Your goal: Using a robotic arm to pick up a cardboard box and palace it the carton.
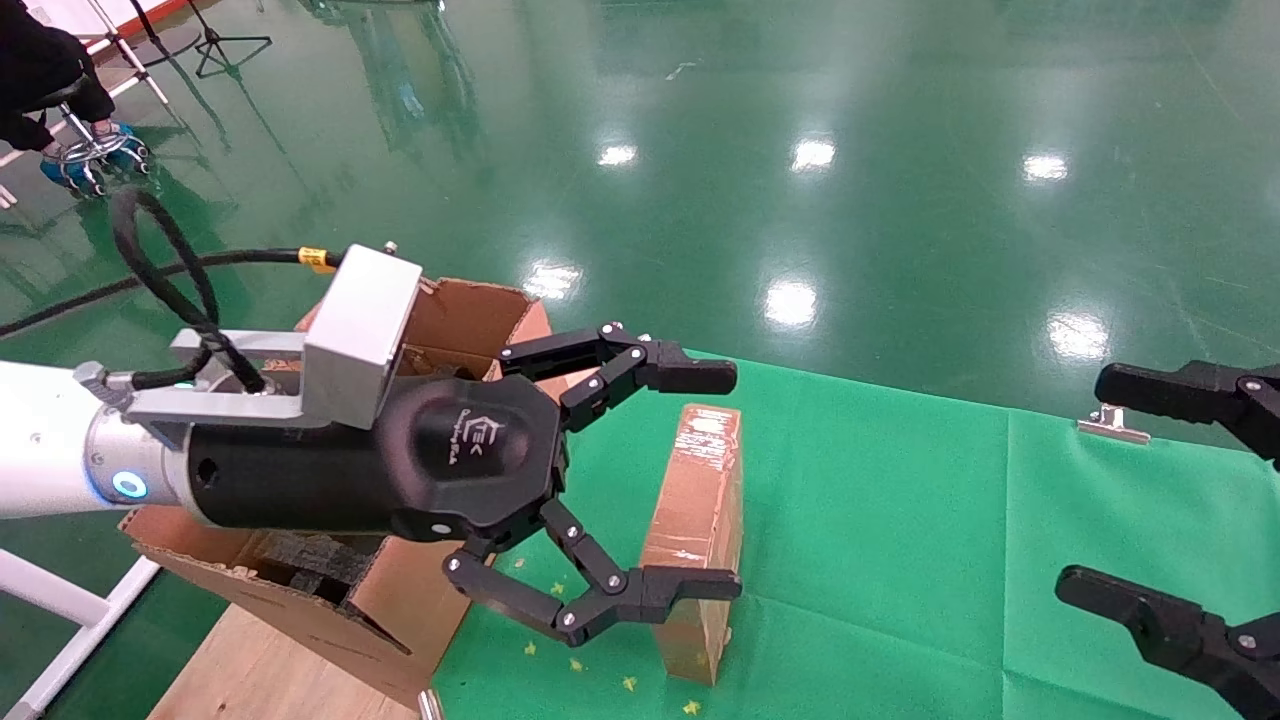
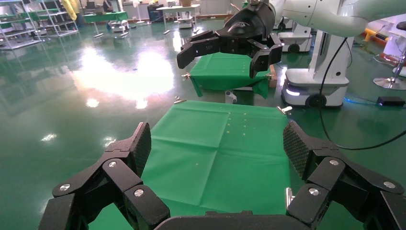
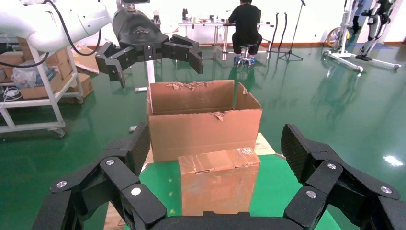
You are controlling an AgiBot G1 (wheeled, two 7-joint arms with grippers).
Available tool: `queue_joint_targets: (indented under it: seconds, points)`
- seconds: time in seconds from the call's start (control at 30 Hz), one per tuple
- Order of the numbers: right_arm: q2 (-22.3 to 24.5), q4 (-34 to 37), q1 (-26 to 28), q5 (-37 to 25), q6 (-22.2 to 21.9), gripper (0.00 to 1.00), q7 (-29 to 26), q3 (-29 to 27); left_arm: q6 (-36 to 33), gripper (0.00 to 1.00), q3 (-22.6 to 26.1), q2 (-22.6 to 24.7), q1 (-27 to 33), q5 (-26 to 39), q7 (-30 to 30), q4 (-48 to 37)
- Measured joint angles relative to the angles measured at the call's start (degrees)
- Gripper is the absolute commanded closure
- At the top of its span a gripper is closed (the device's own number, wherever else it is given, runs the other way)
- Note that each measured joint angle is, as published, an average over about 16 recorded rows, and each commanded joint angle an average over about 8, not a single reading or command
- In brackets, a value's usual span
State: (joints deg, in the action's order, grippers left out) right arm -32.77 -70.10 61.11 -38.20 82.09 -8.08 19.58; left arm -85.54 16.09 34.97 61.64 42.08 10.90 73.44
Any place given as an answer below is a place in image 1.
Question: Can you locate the green table cloth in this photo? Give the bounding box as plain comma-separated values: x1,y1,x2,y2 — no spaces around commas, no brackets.
430,345,1280,720

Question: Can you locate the metal wheeled stool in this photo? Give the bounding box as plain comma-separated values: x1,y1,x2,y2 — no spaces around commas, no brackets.
30,80,151,196

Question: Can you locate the silver camera mount bracket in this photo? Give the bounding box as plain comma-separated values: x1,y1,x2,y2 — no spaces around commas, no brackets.
125,328,307,426

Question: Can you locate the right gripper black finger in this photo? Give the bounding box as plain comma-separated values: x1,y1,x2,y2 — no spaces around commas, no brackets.
1055,565,1280,720
1094,359,1280,471

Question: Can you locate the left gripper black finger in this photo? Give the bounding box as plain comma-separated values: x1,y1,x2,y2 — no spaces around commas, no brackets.
498,322,740,434
443,500,744,649

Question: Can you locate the black foam insert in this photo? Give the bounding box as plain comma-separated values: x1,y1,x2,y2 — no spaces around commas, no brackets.
262,532,383,601

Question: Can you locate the large open cardboard carton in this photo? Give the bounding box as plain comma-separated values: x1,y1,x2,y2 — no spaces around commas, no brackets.
120,278,553,707

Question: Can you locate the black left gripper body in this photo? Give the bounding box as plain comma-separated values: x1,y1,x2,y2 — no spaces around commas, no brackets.
185,375,572,546

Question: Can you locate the seated person in black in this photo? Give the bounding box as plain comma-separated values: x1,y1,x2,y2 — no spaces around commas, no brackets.
0,0,151,196

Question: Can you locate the black tripod stand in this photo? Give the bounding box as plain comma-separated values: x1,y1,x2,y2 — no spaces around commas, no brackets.
185,0,273,79

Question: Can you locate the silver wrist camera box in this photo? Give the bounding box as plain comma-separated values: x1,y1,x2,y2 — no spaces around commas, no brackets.
300,243,424,431

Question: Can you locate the small taped cardboard box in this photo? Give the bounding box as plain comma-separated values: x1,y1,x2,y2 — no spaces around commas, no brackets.
640,403,745,687

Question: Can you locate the white table frame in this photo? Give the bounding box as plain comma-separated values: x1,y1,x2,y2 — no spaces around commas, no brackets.
0,548,161,720

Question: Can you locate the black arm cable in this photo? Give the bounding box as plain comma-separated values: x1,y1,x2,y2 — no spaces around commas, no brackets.
0,188,346,396

